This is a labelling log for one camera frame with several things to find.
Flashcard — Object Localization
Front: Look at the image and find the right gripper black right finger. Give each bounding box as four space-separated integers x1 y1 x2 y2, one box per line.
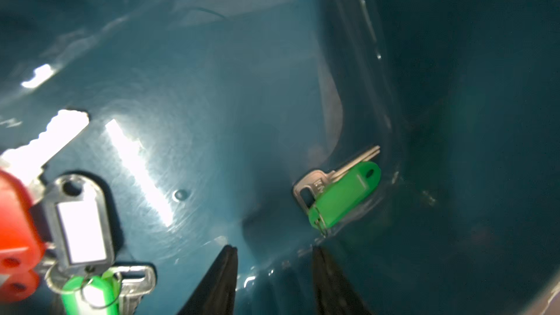
311 246 372 314

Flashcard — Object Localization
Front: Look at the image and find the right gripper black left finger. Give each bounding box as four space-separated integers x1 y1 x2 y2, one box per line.
178 245 239 314

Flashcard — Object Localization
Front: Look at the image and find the green key tag with key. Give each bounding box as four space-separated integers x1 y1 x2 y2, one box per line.
293 145 382 236

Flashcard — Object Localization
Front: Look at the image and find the teal plastic storage box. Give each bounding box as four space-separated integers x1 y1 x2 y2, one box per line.
1 0 559 314

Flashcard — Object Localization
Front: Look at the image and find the black key tag with label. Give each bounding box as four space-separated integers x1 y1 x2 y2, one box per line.
41 174 115 276

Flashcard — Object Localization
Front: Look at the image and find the red key tag lower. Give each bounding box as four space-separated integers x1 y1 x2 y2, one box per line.
1 271 40 303

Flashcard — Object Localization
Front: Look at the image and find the red key tag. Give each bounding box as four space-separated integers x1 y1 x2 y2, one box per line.
1 171 45 275
1 271 40 303

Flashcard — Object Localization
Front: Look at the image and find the red key tag middle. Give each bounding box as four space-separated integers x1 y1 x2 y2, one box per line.
1 171 45 275

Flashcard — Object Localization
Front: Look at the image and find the silver key upper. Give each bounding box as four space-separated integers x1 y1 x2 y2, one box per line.
1 109 90 185

